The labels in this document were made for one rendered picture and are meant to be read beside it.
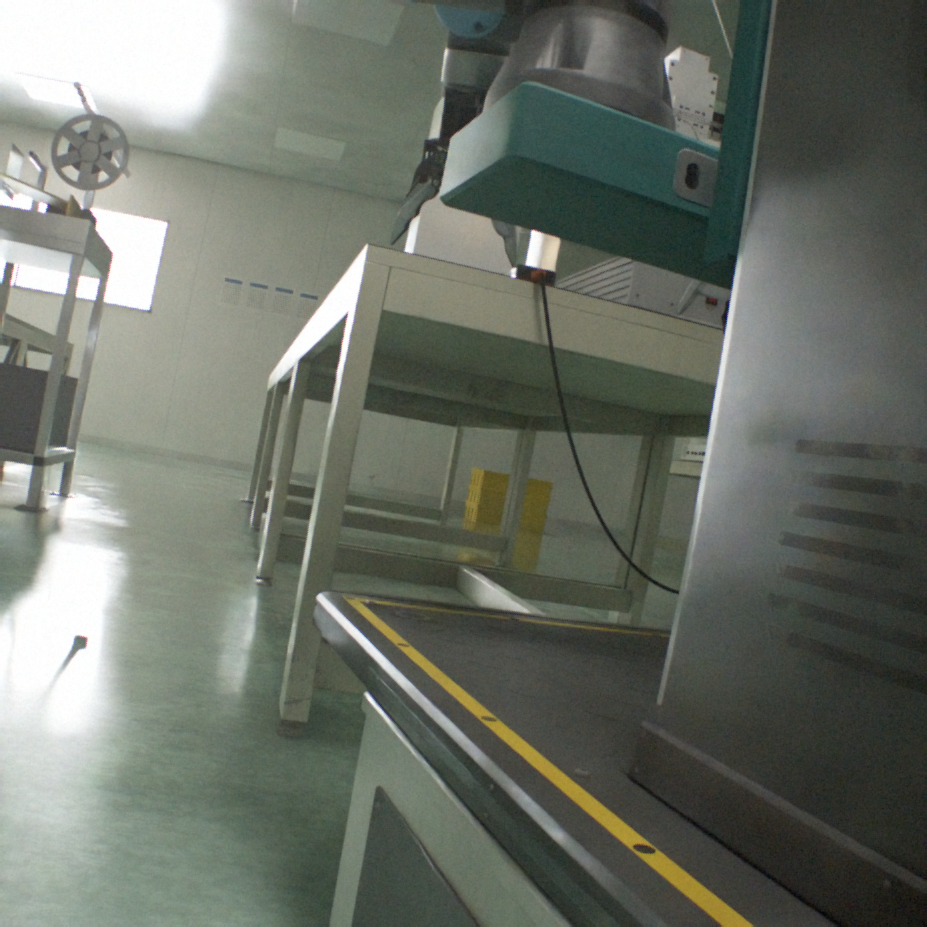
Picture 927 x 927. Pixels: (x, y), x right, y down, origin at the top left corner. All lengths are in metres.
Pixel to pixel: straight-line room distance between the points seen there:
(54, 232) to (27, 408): 0.65
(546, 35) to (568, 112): 0.09
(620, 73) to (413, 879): 0.55
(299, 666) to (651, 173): 0.96
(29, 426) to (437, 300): 2.44
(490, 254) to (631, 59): 1.31
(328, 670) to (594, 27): 1.02
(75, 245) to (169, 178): 5.57
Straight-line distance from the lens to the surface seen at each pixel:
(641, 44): 0.74
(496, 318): 1.43
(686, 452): 7.01
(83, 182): 4.15
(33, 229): 3.66
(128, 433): 8.90
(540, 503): 7.66
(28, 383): 3.65
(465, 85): 1.11
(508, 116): 0.66
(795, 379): 0.41
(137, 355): 8.91
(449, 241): 1.98
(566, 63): 0.71
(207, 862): 1.04
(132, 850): 1.04
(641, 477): 3.10
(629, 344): 1.50
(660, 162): 0.69
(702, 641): 0.44
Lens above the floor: 0.46
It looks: level
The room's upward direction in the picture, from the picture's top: 10 degrees clockwise
